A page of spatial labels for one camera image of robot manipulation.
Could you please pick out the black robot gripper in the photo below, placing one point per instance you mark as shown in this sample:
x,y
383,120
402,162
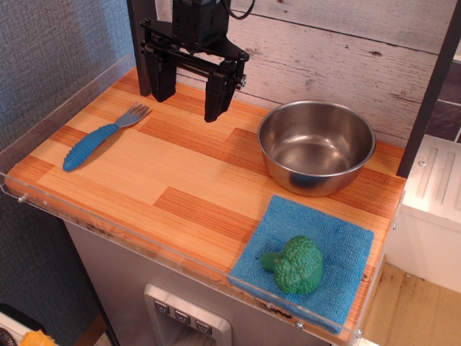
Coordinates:
x,y
197,42

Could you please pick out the green toy broccoli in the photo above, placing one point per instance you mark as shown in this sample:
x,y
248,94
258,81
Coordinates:
x,y
298,268

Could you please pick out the stainless steel bowl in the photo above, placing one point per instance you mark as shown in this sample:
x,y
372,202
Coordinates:
x,y
315,148

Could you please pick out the blue folded cloth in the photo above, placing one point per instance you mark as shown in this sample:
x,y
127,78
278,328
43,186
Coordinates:
x,y
345,248

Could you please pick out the clear acrylic table guard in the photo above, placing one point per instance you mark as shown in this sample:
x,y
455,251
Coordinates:
x,y
179,190

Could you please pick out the grey toy kitchen cabinet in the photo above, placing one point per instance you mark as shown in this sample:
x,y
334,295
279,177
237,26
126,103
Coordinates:
x,y
119,276

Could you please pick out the silver dispenser button panel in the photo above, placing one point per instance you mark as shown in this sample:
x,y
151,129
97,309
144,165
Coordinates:
x,y
177,321

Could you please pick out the white plastic cabinet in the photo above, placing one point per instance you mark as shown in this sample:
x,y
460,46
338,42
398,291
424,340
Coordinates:
x,y
425,238

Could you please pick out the yellow object at corner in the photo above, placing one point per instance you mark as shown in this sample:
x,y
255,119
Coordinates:
x,y
36,338

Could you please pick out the dark left vertical post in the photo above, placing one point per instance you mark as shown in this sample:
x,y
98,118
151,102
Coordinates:
x,y
140,12

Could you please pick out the dark vertical post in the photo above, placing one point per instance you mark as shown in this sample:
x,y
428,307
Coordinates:
x,y
438,76
140,12

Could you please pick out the blue handled toy fork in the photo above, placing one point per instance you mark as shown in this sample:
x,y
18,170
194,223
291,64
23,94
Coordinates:
x,y
89,143

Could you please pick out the dark right vertical post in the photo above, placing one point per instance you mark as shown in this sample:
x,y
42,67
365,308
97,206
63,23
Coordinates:
x,y
438,76

